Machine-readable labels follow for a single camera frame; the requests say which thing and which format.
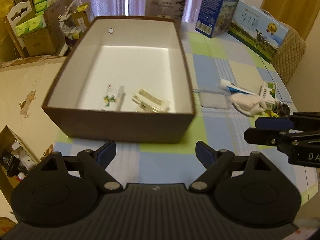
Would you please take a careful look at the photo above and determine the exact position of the dark velvet scrunchie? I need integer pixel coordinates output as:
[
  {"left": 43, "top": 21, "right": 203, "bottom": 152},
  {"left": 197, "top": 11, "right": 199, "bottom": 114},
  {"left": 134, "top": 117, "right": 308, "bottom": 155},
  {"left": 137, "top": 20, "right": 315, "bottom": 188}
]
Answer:
[{"left": 275, "top": 102, "right": 290, "bottom": 118}]

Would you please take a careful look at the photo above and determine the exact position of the cardboard box of tissues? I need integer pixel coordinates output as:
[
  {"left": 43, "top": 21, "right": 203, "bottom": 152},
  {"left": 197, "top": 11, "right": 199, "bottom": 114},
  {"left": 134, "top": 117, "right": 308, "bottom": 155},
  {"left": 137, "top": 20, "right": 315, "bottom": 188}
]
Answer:
[{"left": 3, "top": 0, "right": 67, "bottom": 58}]

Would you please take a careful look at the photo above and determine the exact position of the white blue toothpaste tube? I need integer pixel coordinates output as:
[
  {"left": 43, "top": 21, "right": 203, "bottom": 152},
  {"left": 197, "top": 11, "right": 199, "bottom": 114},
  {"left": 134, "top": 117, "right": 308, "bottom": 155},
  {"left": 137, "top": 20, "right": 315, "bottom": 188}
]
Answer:
[{"left": 220, "top": 79, "right": 255, "bottom": 95}]

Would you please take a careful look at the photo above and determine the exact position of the checked blue green bedsheet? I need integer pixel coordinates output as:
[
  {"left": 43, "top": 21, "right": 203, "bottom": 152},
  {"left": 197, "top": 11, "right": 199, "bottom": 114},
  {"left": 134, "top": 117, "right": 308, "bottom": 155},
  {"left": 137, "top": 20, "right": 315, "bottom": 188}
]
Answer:
[{"left": 49, "top": 21, "right": 318, "bottom": 205}]

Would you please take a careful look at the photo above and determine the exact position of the yellow snack packet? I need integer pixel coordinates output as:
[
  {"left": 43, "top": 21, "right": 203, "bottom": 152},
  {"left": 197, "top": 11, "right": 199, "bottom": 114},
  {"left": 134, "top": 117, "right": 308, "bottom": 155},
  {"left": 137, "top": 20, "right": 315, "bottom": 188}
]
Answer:
[{"left": 265, "top": 110, "right": 280, "bottom": 118}]

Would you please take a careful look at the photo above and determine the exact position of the yellow plastic bag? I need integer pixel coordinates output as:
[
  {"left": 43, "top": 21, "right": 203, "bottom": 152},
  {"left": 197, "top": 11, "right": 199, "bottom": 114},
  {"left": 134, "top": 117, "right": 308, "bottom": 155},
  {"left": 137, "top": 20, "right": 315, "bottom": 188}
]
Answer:
[{"left": 0, "top": 0, "right": 15, "bottom": 44}]

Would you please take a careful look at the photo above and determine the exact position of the open brown cardboard box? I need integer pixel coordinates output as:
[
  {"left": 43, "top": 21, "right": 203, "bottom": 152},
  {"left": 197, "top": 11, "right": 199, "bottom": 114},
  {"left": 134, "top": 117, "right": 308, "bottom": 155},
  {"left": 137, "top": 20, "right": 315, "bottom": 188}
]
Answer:
[{"left": 58, "top": 0, "right": 94, "bottom": 48}]

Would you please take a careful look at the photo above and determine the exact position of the brown white storage box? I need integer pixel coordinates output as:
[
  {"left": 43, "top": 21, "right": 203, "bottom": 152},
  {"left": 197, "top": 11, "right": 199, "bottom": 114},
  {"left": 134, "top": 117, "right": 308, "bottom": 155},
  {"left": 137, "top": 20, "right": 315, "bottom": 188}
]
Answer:
[{"left": 42, "top": 16, "right": 196, "bottom": 143}]

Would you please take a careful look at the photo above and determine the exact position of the small white green medicine box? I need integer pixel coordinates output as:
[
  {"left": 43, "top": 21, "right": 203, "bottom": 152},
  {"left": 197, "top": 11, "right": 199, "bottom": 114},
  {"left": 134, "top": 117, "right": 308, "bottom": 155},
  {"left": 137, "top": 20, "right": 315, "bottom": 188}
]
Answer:
[{"left": 100, "top": 84, "right": 125, "bottom": 112}]

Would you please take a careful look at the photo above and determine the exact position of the cardboard box of clutter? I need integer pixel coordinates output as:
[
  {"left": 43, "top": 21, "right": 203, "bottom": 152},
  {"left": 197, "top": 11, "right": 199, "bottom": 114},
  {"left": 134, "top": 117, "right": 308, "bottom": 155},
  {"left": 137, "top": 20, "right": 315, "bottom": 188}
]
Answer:
[{"left": 1, "top": 126, "right": 39, "bottom": 192}]

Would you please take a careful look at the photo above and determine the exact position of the clear plastic case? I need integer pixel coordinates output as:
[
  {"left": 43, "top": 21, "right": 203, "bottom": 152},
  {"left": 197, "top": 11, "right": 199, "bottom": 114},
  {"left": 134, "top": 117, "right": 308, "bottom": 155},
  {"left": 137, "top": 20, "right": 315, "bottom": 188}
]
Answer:
[{"left": 199, "top": 90, "right": 231, "bottom": 109}]

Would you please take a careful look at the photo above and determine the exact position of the long green carton box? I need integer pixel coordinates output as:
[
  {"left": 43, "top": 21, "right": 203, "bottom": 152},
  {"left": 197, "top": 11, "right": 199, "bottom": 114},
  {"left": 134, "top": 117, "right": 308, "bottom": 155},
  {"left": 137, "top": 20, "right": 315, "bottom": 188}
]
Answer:
[{"left": 259, "top": 82, "right": 277, "bottom": 111}]

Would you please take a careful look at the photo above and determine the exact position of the green cow milk carton box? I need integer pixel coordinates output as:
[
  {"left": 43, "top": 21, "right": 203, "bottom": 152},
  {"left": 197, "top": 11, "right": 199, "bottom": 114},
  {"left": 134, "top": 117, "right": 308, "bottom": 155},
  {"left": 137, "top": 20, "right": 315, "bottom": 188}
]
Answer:
[{"left": 228, "top": 1, "right": 289, "bottom": 63}]

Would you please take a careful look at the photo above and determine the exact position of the white humidifier box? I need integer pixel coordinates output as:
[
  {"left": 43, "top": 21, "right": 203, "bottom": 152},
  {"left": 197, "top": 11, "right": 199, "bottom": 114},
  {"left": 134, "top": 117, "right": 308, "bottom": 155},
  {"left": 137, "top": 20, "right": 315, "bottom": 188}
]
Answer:
[{"left": 145, "top": 0, "right": 186, "bottom": 24}]

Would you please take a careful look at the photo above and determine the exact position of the white plastic hair claw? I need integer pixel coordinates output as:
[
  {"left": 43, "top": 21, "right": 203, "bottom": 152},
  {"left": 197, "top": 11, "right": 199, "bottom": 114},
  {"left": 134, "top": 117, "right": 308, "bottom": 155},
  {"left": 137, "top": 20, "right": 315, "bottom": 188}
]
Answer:
[{"left": 132, "top": 89, "right": 170, "bottom": 113}]

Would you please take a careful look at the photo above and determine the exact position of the wooden door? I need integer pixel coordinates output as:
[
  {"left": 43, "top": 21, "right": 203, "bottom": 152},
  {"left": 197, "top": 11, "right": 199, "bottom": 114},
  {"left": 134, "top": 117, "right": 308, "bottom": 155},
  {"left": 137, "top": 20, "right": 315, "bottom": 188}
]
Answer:
[{"left": 261, "top": 0, "right": 319, "bottom": 39}]

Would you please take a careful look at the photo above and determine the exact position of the rolled cream sock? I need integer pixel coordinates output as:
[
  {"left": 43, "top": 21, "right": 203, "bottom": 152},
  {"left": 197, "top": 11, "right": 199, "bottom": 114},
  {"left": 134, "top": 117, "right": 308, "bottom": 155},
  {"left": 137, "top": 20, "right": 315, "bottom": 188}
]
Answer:
[{"left": 231, "top": 93, "right": 267, "bottom": 116}]

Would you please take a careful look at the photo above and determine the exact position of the quilted beige chair cushion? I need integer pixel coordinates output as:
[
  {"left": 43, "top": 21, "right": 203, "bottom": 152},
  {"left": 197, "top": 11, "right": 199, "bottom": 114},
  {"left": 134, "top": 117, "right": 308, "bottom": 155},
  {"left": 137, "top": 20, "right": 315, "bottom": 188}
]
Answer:
[{"left": 271, "top": 22, "right": 306, "bottom": 85}]

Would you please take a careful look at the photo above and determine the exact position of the blue milk carton box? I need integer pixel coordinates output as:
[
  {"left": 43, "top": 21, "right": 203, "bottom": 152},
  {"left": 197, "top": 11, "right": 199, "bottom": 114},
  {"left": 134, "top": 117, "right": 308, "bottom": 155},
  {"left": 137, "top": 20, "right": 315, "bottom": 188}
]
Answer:
[{"left": 195, "top": 0, "right": 239, "bottom": 38}]

